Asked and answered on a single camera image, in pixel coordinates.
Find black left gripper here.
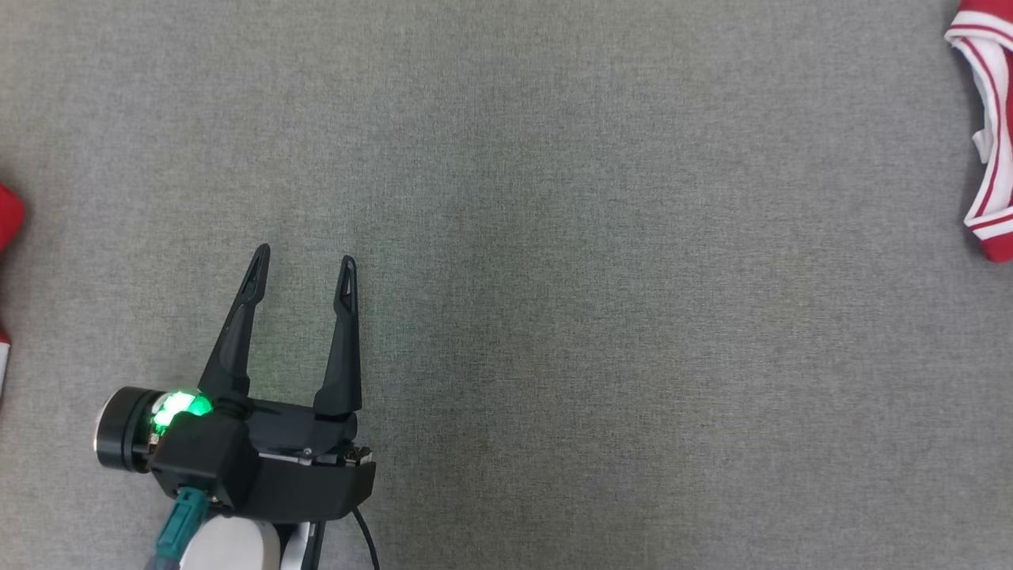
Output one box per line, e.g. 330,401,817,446
94,243,378,525

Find red shorts with white stripe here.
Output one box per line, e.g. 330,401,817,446
0,184,25,397

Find red jersey with white trim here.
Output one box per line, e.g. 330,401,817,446
943,0,1013,264

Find grey fabric sofa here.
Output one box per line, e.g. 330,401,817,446
0,0,1013,570

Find thin black cable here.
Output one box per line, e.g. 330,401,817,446
351,507,381,570

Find teal cable connector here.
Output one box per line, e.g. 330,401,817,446
146,486,211,570

